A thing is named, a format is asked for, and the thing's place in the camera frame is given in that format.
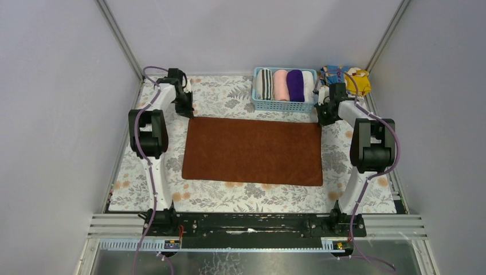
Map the purple towel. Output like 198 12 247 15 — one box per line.
286 69 305 102

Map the brown towel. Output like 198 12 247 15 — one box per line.
182 117 323 187

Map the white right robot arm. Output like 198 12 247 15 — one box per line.
315 82 396 232

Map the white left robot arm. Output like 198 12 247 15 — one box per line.
128 66 194 229

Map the blue yellow cartoon towel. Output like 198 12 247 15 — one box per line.
318 65 371 97

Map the white rolled towel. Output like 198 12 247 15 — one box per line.
301 70 315 103

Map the pink rolled towel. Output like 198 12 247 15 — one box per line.
273 69 289 101

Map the striped rolled towel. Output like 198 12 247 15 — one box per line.
255 68 274 100

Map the light blue plastic basket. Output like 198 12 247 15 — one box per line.
251 67 319 113

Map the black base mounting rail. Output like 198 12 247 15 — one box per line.
139 210 367 249

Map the slotted cable duct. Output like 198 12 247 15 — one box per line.
98 238 350 254

